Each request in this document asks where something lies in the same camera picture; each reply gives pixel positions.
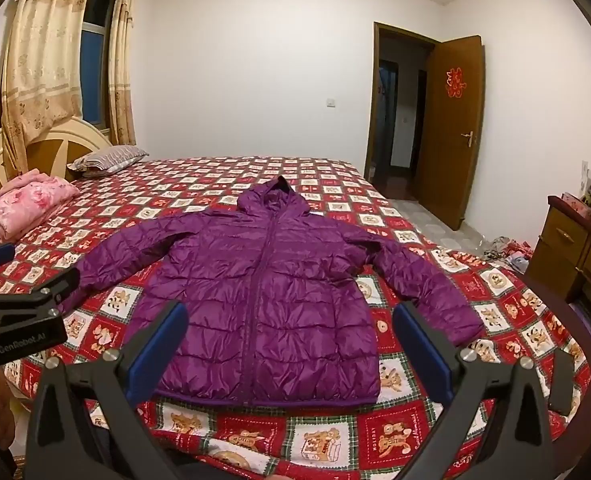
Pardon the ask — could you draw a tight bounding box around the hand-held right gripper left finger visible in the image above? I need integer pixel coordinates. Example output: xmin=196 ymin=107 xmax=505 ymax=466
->
xmin=25 ymin=301 xmax=191 ymax=480

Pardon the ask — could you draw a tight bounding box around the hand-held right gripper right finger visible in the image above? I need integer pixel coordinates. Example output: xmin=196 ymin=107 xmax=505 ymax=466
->
xmin=393 ymin=301 xmax=571 ymax=480

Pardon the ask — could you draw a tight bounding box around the purple hooded puffer jacket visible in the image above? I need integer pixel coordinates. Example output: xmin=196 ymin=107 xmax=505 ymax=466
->
xmin=58 ymin=177 xmax=485 ymax=406

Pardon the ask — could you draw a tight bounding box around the pink floral pillow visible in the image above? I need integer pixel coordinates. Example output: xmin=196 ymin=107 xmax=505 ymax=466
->
xmin=0 ymin=169 xmax=81 ymax=248

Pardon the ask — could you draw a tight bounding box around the red checked bear-print blanket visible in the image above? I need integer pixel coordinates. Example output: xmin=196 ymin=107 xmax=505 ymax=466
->
xmin=0 ymin=154 xmax=591 ymax=480

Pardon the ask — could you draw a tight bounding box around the cream wooden headboard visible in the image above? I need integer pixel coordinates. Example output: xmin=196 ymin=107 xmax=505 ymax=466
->
xmin=0 ymin=116 xmax=113 ymax=221

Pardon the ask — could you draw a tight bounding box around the clutter pile on floor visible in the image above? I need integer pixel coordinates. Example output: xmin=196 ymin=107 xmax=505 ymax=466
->
xmin=480 ymin=235 xmax=533 ymax=273

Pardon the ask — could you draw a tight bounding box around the striped pillow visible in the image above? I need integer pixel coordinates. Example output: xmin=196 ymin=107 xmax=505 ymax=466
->
xmin=66 ymin=145 xmax=149 ymax=178

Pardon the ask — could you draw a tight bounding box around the brown wooden dresser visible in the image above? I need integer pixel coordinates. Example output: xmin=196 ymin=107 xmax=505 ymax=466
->
xmin=525 ymin=195 xmax=591 ymax=306

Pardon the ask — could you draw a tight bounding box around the brown wooden door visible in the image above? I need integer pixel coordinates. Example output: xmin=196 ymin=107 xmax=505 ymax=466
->
xmin=414 ymin=35 xmax=486 ymax=232

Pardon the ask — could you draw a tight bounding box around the wide beige floral curtain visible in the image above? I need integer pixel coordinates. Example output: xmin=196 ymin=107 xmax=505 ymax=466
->
xmin=0 ymin=0 xmax=98 ymax=176

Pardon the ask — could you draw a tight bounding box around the window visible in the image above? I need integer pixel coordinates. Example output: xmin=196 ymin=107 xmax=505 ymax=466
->
xmin=78 ymin=0 xmax=118 ymax=133

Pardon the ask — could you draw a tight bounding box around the narrow beige floral curtain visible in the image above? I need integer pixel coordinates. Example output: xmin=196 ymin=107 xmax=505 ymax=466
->
xmin=106 ymin=0 xmax=140 ymax=147

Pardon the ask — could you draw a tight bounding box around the red paper door decoration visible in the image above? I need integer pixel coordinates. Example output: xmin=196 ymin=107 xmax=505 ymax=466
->
xmin=444 ymin=66 xmax=463 ymax=99

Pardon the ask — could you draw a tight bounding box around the dark wooden door frame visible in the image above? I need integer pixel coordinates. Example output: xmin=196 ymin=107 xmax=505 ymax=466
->
xmin=365 ymin=21 xmax=436 ymax=201

